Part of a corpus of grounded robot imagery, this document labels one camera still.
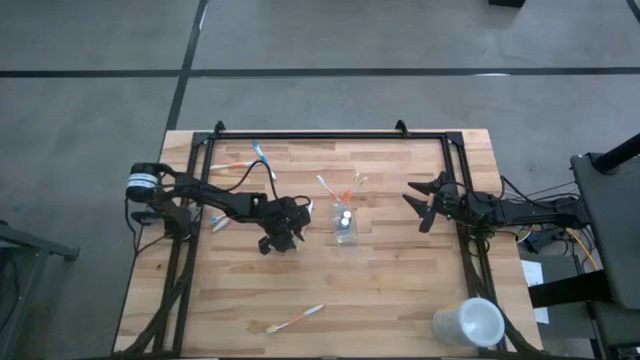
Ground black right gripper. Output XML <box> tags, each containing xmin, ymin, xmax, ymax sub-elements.
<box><xmin>402</xmin><ymin>172</ymin><xmax>469</xmax><ymax>233</ymax></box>

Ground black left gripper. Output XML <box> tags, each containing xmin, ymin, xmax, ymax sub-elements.
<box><xmin>257</xmin><ymin>197</ymin><xmax>312</xmax><ymax>255</ymax></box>

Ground clear acrylic holder box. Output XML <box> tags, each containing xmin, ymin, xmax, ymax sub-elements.
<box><xmin>328</xmin><ymin>199</ymin><xmax>360</xmax><ymax>247</ymax></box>

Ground blue black power adapter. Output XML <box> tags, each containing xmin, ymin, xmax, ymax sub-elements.
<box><xmin>524</xmin><ymin>233</ymin><xmax>551</xmax><ymax>254</ymax></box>

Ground white paper sheet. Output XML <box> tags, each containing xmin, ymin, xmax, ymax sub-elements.
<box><xmin>520</xmin><ymin>259</ymin><xmax>550</xmax><ymax>325</ymax></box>

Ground white plastic cup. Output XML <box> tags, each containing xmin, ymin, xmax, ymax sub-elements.
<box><xmin>432</xmin><ymin>297</ymin><xmax>506</xmax><ymax>349</ymax></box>

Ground black side stand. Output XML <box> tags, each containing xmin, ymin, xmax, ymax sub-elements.
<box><xmin>528</xmin><ymin>132</ymin><xmax>640</xmax><ymax>360</ymax></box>

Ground grey metal stand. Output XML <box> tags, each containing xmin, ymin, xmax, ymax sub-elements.
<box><xmin>0</xmin><ymin>219</ymin><xmax>81</xmax><ymax>360</ymax></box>

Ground black metal table frame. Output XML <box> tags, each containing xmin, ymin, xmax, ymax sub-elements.
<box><xmin>112</xmin><ymin>119</ymin><xmax>544</xmax><ymax>359</ymax></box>

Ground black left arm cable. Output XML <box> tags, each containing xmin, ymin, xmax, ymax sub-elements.
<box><xmin>219</xmin><ymin>159</ymin><xmax>314</xmax><ymax>206</ymax></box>

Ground yellow cable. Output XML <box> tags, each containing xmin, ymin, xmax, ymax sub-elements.
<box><xmin>564</xmin><ymin>227</ymin><xmax>601</xmax><ymax>271</ymax></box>

